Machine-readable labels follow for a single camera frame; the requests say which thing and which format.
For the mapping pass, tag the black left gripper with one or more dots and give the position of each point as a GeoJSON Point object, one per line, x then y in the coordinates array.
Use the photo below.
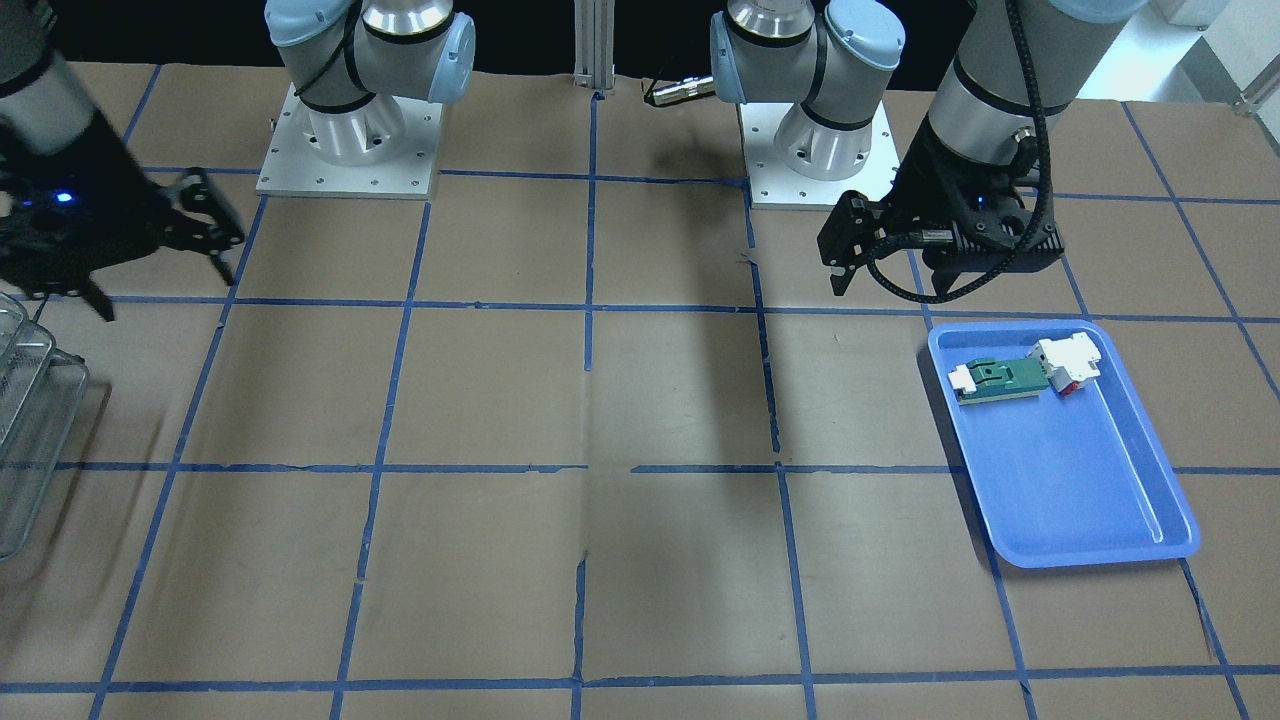
{"type": "Point", "coordinates": [912, 190]}

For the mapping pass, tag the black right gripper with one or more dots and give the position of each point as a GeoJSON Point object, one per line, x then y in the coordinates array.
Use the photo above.
{"type": "Point", "coordinates": [112, 212]}

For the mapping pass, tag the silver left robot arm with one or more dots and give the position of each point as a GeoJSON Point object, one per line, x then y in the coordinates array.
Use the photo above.
{"type": "Point", "coordinates": [1019, 65]}

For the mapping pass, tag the green terminal block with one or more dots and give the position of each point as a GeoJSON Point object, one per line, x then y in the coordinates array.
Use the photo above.
{"type": "Point", "coordinates": [988, 379]}

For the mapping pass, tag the white circuit breaker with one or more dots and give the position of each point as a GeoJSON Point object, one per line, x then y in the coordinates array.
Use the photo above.
{"type": "Point", "coordinates": [1068, 364]}

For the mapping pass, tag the blue plastic tray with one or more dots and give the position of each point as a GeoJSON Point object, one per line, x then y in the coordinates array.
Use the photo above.
{"type": "Point", "coordinates": [1064, 480]}

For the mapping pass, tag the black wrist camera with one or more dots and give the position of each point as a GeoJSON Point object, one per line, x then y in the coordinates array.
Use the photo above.
{"type": "Point", "coordinates": [851, 238]}

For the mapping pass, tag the silver wire mesh shelf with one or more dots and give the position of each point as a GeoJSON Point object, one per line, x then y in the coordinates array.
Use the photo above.
{"type": "Point", "coordinates": [42, 388]}

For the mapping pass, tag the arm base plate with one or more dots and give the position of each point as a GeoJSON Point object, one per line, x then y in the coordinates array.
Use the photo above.
{"type": "Point", "coordinates": [386, 149]}
{"type": "Point", "coordinates": [794, 164]}

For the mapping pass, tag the aluminium frame post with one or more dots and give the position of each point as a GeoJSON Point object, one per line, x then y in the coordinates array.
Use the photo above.
{"type": "Point", "coordinates": [593, 45]}

